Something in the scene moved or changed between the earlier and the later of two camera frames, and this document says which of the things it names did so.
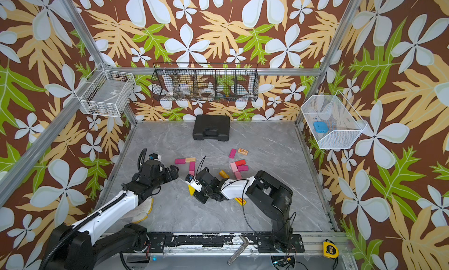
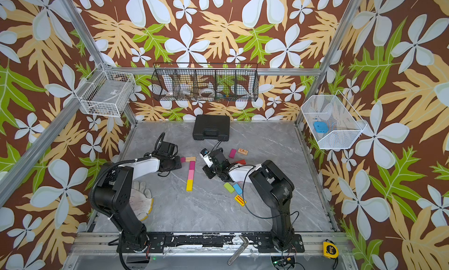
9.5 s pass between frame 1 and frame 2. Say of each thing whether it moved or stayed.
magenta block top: stayed
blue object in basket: stayed
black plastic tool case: stayed
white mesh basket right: stayed
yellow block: moved
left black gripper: moved
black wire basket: stayed
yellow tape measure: stayed
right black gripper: moved
